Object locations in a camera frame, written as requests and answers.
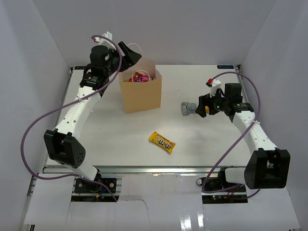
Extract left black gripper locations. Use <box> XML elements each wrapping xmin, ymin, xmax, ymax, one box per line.
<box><xmin>104</xmin><ymin>41</ymin><xmax>141</xmax><ymax>77</ymax></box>

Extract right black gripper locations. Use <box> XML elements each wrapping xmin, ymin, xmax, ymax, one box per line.
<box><xmin>195</xmin><ymin>89</ymin><xmax>229</xmax><ymax>118</ymax></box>

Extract colourful Fox's candy bag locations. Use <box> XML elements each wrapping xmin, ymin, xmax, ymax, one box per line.
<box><xmin>124</xmin><ymin>72</ymin><xmax>155</xmax><ymax>83</ymax></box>

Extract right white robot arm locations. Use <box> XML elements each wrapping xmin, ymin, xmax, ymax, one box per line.
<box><xmin>195</xmin><ymin>79</ymin><xmax>291</xmax><ymax>192</ymax></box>

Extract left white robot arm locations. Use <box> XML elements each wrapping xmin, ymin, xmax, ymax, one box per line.
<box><xmin>44</xmin><ymin>42</ymin><xmax>141</xmax><ymax>192</ymax></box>

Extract brown paper bag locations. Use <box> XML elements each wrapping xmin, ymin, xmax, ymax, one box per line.
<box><xmin>119</xmin><ymin>57</ymin><xmax>162</xmax><ymax>114</ymax></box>

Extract silver foil snack packet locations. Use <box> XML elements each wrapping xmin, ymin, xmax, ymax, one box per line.
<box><xmin>181</xmin><ymin>102</ymin><xmax>197</xmax><ymax>116</ymax></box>

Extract yellow M&M's packet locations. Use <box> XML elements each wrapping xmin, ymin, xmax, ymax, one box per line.
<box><xmin>149</xmin><ymin>132</ymin><xmax>176</xmax><ymax>154</ymax></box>

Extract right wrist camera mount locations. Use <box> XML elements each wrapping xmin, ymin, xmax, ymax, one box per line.
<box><xmin>206</xmin><ymin>78</ymin><xmax>221</xmax><ymax>98</ymax></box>

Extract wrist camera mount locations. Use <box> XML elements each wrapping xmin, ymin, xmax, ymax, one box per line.
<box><xmin>91</xmin><ymin>31</ymin><xmax>116</xmax><ymax>50</ymax></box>
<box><xmin>206</xmin><ymin>78</ymin><xmax>221</xmax><ymax>98</ymax></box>

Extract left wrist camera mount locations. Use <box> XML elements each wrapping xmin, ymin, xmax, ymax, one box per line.
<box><xmin>91</xmin><ymin>31</ymin><xmax>116</xmax><ymax>50</ymax></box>

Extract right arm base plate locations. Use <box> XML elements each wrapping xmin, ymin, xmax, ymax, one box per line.
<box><xmin>202</xmin><ymin>177</ymin><xmax>248</xmax><ymax>205</ymax></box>

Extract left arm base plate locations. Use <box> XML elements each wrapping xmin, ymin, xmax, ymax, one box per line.
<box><xmin>73</xmin><ymin>178</ymin><xmax>117</xmax><ymax>193</ymax></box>

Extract aluminium table frame rail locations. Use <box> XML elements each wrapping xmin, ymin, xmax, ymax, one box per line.
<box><xmin>42</xmin><ymin>166</ymin><xmax>251</xmax><ymax>175</ymax></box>

